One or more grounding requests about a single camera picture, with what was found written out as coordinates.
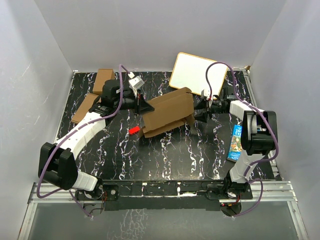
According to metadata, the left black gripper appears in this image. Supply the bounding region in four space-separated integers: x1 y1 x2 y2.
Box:
113 88 155 117

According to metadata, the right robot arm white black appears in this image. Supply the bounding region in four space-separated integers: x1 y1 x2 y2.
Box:
194 88 279 199

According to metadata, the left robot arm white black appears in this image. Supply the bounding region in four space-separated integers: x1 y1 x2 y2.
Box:
38 76 155 200

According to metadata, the folded cardboard box upright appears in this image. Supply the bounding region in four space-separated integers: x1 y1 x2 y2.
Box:
92 68 115 95

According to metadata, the flat cardboard box stack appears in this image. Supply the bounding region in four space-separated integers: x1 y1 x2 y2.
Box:
71 93 98 124

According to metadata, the red rectangular block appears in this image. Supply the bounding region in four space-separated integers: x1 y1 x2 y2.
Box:
128 126 140 135

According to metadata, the blue treehouse book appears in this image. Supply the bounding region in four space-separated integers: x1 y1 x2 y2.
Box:
227 125 243 162

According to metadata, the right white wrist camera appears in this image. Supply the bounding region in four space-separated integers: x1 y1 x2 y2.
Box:
201 88 213 102

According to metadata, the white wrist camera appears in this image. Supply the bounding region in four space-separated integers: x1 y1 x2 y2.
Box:
201 88 213 102
128 76 145 97

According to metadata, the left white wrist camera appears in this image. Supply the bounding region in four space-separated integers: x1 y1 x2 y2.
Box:
128 76 145 97

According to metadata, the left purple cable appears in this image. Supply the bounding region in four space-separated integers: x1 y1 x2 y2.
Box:
36 63 136 221

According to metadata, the purple cable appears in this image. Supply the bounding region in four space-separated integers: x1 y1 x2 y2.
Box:
36 63 136 221
204 61 280 221

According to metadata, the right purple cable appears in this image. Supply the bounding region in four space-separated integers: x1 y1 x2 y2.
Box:
204 61 280 221

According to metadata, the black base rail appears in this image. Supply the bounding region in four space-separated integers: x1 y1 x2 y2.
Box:
75 180 253 211

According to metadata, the aluminium frame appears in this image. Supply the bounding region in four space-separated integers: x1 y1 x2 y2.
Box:
18 181 308 240

